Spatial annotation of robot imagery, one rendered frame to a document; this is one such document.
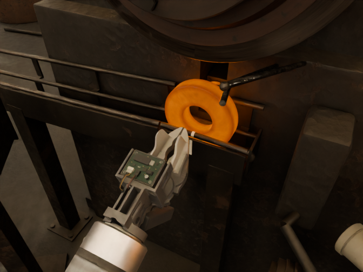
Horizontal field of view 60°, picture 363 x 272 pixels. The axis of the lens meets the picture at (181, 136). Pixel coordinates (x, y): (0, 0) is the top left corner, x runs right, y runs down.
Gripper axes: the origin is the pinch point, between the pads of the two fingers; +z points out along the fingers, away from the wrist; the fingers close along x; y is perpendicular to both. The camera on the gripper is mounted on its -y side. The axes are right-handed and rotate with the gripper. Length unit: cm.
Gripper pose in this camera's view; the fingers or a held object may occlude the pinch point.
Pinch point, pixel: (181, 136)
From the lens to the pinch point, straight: 58.4
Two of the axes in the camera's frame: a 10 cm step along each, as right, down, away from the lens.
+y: -1.4, -5.4, -8.3
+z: 4.3, -7.9, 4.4
